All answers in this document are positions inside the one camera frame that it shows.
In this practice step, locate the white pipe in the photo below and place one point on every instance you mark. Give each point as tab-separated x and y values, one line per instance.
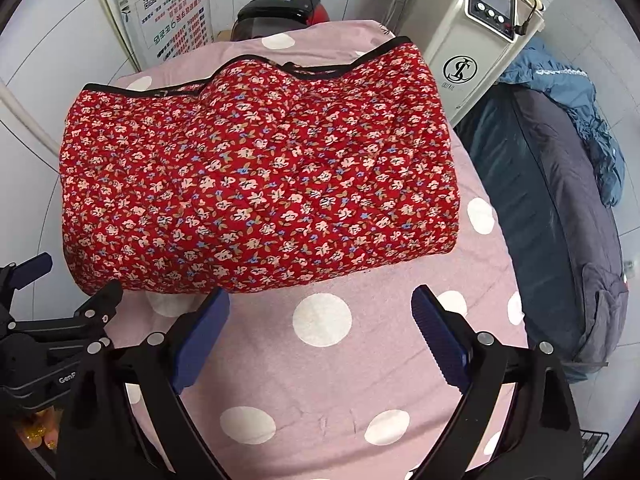
30	125

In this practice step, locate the black and red helmet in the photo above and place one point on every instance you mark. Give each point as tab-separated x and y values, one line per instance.
280	7

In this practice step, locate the pink polka dot bedsheet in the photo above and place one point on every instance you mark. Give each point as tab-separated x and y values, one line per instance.
320	390

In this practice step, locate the white floor-standing machine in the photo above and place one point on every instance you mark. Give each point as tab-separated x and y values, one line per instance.
465	60

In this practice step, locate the red floral quilted jacket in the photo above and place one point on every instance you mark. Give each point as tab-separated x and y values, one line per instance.
250	175

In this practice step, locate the grey garment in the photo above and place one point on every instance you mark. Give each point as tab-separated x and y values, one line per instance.
605	310

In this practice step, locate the person's left hand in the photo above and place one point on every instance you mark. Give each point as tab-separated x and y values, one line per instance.
37	430

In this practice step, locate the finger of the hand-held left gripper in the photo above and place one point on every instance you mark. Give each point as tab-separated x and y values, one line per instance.
32	265
102	300

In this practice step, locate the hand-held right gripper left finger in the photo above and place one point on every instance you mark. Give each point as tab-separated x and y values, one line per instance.
200	345

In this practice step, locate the wall poster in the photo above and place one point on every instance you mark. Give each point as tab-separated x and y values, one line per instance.
170	10

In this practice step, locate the dark grey bed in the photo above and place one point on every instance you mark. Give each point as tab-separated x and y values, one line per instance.
550	210

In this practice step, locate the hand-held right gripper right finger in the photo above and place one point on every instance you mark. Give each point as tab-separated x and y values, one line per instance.
445	345

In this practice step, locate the blue padded jacket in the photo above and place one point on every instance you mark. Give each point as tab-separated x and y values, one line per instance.
575	95

